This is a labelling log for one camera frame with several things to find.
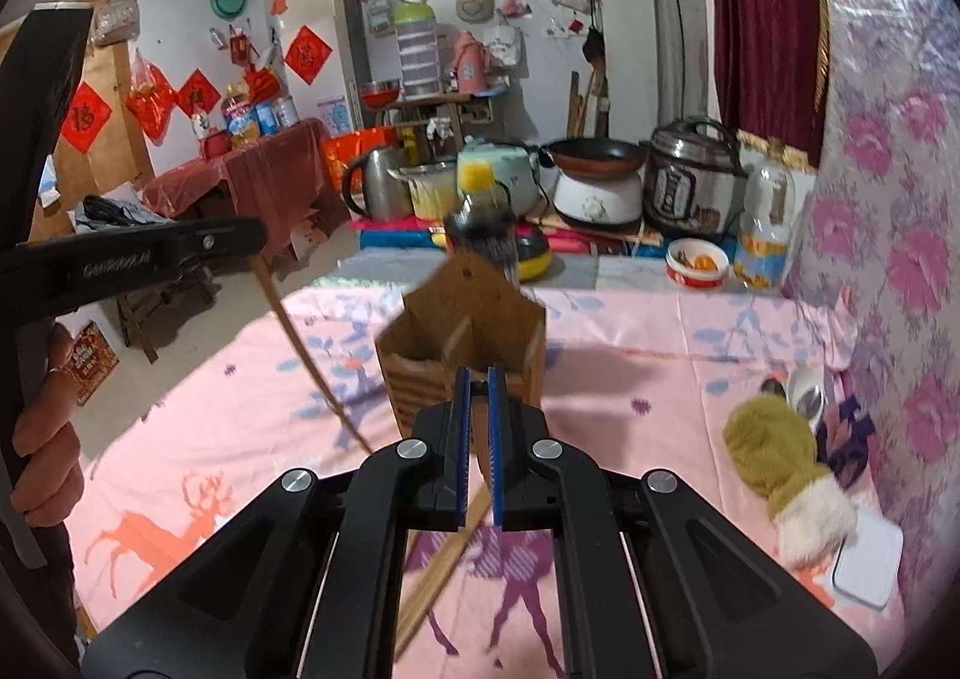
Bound dark purple cloth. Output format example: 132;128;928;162
816;349;878;492

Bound orange gift box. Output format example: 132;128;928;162
322;128;398;189

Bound black bag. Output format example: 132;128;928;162
75;195;181;230

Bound grey stacked container green lid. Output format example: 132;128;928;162
394;0;440;99

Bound pink deer print cloth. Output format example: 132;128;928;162
79;274;912;679

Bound light green rice cooker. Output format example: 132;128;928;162
457;137;542;219

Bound wooden door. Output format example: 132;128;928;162
45;0;155;223

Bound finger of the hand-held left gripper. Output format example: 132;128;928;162
171;216;268;273

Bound grey mat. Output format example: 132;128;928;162
330;248;676;292

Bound steel electric kettle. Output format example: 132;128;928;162
341;146;413;223

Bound person's left forearm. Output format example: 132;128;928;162
0;521;80;666

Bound white tote bag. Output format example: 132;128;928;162
480;23;526;69

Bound maroon curtain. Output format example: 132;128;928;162
697;0;830;166

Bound cream enamel pot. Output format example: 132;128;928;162
390;161;460;221

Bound yellow-green plush glove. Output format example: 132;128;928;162
722;395;857;567

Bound dark soy sauce bottle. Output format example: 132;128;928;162
442;158;518;290

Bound red and white bowl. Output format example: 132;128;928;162
666;238;730;290

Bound cardboard box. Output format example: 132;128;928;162
289;206;331;260

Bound white flat box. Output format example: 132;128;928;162
831;510;905;609

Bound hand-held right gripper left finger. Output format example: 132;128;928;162
82;365;473;679

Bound white electric stove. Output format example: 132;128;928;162
553;170;646;226

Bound grey sheer curtain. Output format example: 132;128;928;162
641;0;710;140

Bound pink thermos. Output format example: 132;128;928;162
450;32;492;95

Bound steel pressure cooker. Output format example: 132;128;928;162
643;116;751;238

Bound white spoon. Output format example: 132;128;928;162
785;365;826;429

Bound blue platform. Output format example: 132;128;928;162
358;218;668;262

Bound person's left hand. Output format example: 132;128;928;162
11;323;85;526

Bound pink mat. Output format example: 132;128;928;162
358;214;451;235

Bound wooden chopstick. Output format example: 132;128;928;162
250;253;374;456
391;454;492;659

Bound table with red cloth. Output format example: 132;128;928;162
142;118;331;260

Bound wooden shelf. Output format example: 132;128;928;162
367;92;496;148

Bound wooden utensil holder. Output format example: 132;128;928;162
373;251;547;440

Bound leaning wooden sticks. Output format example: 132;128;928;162
566;71;612;140

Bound brown frying pan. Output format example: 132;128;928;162
540;137;647;179

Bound yellow cooking oil bottle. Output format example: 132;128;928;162
220;85;260;148

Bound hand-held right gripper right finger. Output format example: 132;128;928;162
486;364;878;679

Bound white refrigerator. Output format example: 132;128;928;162
270;0;368;133

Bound floral wall covering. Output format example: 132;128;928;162
780;0;960;620

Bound red printed box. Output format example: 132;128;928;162
60;320;121;404

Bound wooden stool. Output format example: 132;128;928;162
116;274;218;365

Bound red diamond poster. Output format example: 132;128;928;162
60;83;113;155
283;25;335;88
180;70;222;118

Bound clear plastic oil bottle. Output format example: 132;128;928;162
733;150;796;292

